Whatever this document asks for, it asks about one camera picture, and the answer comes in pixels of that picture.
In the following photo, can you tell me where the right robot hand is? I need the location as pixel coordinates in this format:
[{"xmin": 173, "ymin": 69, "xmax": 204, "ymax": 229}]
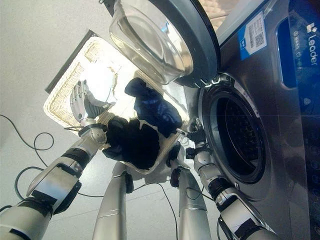
[{"xmin": 176, "ymin": 118, "xmax": 207, "ymax": 148}]

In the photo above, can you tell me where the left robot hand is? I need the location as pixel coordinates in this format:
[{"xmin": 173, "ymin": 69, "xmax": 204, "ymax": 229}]
[{"xmin": 70, "ymin": 79, "xmax": 118, "ymax": 124}]

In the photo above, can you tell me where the white garment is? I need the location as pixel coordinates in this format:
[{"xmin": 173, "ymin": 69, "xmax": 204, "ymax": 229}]
[{"xmin": 81, "ymin": 56, "xmax": 141, "ymax": 118}]

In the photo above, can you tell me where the dark washing machine drum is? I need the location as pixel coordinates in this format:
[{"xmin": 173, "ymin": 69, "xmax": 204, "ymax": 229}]
[{"xmin": 201, "ymin": 84, "xmax": 273, "ymax": 186}]

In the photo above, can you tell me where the grey front-load washing machine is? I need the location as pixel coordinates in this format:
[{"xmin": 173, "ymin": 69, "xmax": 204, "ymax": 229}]
[{"xmin": 184, "ymin": 0, "xmax": 320, "ymax": 240}]

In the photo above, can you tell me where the round washing machine door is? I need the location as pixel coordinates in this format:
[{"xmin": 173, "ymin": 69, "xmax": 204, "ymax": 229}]
[{"xmin": 99, "ymin": 0, "xmax": 221, "ymax": 89}]

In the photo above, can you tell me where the white wicker laundry basket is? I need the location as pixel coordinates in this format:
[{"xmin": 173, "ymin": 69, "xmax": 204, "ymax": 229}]
[{"xmin": 43, "ymin": 36, "xmax": 190, "ymax": 176}]

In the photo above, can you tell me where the dark blue garment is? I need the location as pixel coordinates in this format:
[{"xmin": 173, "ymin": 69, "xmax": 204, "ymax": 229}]
[{"xmin": 124, "ymin": 77, "xmax": 183, "ymax": 139}]

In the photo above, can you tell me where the black garment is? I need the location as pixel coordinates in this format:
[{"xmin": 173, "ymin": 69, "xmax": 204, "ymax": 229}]
[{"xmin": 101, "ymin": 115, "xmax": 161, "ymax": 171}]

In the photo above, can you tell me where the right silver robot leg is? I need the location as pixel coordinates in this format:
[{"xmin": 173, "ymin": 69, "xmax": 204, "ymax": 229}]
[{"xmin": 165, "ymin": 141, "xmax": 212, "ymax": 240}]

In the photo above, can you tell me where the silver robot leg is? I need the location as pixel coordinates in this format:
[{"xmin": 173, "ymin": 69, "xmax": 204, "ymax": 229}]
[
  {"xmin": 91, "ymin": 161, "xmax": 135, "ymax": 240},
  {"xmin": 165, "ymin": 141, "xmax": 212, "ymax": 240}
]

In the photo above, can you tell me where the left silver robot leg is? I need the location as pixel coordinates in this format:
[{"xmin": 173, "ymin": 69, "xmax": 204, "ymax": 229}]
[{"xmin": 91, "ymin": 161, "xmax": 135, "ymax": 240}]

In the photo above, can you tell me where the dark glossy control panel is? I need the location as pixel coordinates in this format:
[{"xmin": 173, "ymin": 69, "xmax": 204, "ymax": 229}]
[{"xmin": 287, "ymin": 0, "xmax": 320, "ymax": 240}]

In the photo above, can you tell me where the blue and white sticker label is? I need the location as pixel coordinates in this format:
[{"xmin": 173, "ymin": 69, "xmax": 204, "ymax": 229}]
[{"xmin": 236, "ymin": 10, "xmax": 267, "ymax": 62}]

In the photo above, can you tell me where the blue detergent drawer front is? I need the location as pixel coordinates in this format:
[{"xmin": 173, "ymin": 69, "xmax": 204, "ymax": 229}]
[{"xmin": 275, "ymin": 17, "xmax": 299, "ymax": 90}]

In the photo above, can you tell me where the black floor cable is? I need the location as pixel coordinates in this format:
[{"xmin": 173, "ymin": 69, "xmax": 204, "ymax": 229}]
[
  {"xmin": 0, "ymin": 114, "xmax": 55, "ymax": 168},
  {"xmin": 13, "ymin": 165, "xmax": 180, "ymax": 240}
]

